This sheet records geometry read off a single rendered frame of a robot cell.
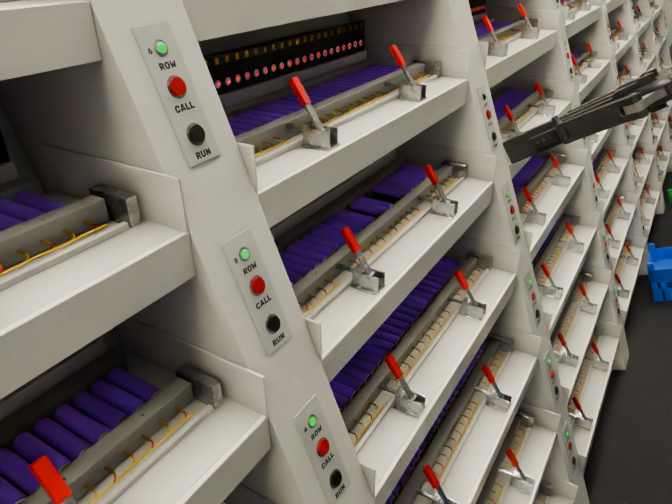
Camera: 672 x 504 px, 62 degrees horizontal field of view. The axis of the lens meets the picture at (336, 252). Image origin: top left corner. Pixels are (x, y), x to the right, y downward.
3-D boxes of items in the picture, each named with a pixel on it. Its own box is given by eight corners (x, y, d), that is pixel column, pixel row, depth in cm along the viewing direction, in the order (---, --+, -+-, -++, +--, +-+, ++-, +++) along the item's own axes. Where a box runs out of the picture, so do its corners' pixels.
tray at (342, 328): (490, 202, 109) (497, 156, 104) (321, 391, 64) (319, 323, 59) (397, 183, 118) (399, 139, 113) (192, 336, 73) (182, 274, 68)
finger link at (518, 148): (566, 140, 67) (565, 142, 67) (513, 162, 72) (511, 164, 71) (556, 118, 67) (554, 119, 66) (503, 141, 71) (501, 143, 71)
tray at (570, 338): (605, 296, 177) (615, 258, 171) (562, 419, 133) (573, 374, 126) (540, 279, 187) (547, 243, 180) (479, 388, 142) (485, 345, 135)
